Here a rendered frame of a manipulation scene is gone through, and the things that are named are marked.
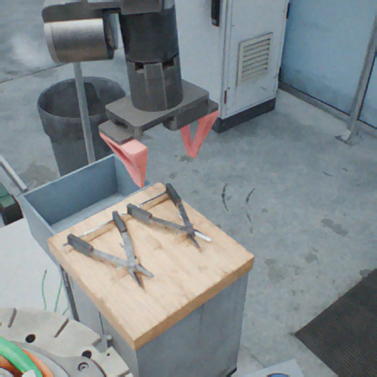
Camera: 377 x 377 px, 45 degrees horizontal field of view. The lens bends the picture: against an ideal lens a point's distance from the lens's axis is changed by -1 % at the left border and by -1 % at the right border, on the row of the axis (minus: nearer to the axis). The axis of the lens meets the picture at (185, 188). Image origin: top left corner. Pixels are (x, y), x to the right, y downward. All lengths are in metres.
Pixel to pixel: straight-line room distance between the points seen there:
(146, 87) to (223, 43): 2.07
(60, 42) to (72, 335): 0.29
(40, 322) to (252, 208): 1.84
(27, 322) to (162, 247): 0.19
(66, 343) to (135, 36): 0.31
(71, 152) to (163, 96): 1.55
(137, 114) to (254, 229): 1.72
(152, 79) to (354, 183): 2.15
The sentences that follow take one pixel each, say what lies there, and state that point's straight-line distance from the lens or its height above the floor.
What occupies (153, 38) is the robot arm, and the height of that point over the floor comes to 1.34.
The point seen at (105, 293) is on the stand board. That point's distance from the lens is 0.56.
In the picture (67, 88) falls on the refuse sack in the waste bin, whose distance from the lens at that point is 2.22.
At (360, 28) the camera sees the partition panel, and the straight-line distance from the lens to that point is 2.70.
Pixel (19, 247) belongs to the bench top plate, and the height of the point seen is 0.78.
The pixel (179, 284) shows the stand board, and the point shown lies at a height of 1.06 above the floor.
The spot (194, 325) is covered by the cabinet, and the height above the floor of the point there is 1.00.
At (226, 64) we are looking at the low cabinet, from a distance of 2.59.
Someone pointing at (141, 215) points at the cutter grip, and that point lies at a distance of 0.61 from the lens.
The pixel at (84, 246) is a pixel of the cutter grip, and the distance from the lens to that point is 0.58.
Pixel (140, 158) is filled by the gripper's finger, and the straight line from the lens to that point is 0.50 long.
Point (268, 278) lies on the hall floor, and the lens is 1.98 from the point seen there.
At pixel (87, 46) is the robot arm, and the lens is 0.47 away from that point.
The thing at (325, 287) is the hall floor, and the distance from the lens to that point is 2.00.
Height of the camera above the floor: 1.50
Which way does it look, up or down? 39 degrees down
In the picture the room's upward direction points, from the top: straight up
